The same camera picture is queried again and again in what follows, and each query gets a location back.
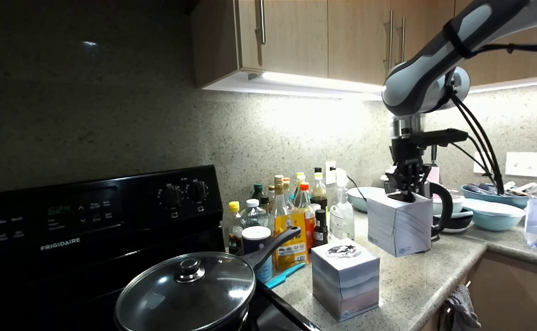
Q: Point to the blue grey tissue box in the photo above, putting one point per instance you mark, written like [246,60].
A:
[344,278]

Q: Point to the wooden wall cabinets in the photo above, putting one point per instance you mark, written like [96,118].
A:
[309,47]

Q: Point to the red cap sauce bottle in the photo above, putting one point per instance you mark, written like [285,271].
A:
[305,212]

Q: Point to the white lid jar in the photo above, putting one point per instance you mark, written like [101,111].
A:
[254,238]

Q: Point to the light blue bowl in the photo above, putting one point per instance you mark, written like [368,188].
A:
[493,216]

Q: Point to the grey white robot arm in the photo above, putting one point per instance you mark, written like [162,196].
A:
[432,80]

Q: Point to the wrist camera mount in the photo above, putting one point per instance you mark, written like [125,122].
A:
[440,137]

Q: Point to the yellow cap bottle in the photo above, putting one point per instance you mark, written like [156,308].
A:
[234,229]

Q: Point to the dark soy sauce bottle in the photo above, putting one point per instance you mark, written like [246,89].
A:
[318,201]

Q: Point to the hanging dish towel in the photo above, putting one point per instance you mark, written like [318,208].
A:
[460,313]

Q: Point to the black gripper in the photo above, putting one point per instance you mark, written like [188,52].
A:
[406,177]

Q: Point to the white tissue box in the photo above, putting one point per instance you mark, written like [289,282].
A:
[397,227]

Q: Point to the stainless steel electric kettle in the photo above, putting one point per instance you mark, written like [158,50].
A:
[445,208]

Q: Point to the black frying pan with lid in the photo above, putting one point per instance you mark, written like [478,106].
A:
[197,291]

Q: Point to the clear spray bottle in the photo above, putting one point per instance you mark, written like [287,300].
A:
[340,210]

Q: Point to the black electric stove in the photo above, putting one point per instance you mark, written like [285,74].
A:
[66,251]

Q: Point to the white wall outlet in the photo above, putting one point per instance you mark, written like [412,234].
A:
[520,164]

